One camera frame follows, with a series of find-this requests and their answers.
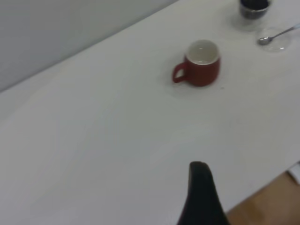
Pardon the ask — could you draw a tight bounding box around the metal spoon light blue handle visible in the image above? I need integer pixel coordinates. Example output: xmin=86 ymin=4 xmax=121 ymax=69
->
xmin=257 ymin=23 xmax=300 ymax=46

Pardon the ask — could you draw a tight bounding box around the red ceramic mug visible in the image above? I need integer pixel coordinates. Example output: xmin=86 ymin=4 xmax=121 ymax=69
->
xmin=172 ymin=39 xmax=221 ymax=87

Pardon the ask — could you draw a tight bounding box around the clear glass bowl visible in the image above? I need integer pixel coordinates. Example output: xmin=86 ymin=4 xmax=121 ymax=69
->
xmin=238 ymin=0 xmax=274 ymax=26

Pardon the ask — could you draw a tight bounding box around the clear glass lid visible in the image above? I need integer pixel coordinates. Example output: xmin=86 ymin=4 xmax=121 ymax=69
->
xmin=256 ymin=26 xmax=293 ymax=53

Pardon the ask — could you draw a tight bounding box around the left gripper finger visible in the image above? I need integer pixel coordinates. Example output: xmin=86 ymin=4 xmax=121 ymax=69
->
xmin=175 ymin=161 xmax=232 ymax=225

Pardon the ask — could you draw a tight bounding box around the coffee beans heap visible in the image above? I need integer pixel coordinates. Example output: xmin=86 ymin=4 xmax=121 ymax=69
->
xmin=241 ymin=0 xmax=270 ymax=10

